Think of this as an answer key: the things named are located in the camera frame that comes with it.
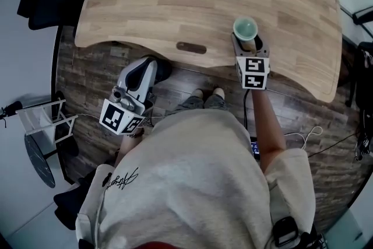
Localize beaded wrist bracelet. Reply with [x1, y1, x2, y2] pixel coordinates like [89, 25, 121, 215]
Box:
[126, 128, 146, 139]

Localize person's right forearm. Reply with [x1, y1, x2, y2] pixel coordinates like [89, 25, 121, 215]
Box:
[251, 89, 288, 176]

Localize white folding chair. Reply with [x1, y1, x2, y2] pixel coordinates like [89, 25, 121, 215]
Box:
[16, 99, 79, 145]

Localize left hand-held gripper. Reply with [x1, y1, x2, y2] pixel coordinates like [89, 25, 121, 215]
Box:
[99, 57, 159, 136]

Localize person's grey trousers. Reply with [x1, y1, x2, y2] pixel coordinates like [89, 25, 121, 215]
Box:
[174, 93, 228, 111]

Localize thin black cable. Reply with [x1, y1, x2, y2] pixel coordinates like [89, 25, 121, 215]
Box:
[307, 131, 362, 159]

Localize light wooden table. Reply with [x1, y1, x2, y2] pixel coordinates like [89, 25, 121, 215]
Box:
[74, 0, 343, 103]

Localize person's beige shirt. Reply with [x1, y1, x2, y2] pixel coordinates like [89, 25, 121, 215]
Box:
[75, 109, 317, 249]

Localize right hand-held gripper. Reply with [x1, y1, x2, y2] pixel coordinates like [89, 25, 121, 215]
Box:
[231, 33, 271, 91]

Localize black device with cables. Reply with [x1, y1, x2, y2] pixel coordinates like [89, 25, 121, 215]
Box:
[354, 122, 373, 163]

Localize black strap buckle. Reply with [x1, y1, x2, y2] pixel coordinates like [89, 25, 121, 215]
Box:
[272, 216, 300, 247]

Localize black phone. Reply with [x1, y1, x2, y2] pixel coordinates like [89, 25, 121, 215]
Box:
[249, 141, 263, 160]

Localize person's left forearm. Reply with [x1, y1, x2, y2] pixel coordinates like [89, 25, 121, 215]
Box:
[114, 133, 145, 169]

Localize black marble round table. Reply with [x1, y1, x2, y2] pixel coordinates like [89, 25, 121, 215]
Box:
[24, 134, 79, 189]

